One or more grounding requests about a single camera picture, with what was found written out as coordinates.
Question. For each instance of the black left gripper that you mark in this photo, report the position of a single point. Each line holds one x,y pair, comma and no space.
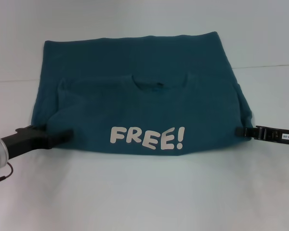
26,142

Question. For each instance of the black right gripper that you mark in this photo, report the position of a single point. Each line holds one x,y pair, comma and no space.
279,136

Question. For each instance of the blue shirt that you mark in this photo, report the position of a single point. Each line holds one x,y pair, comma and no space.
144,96

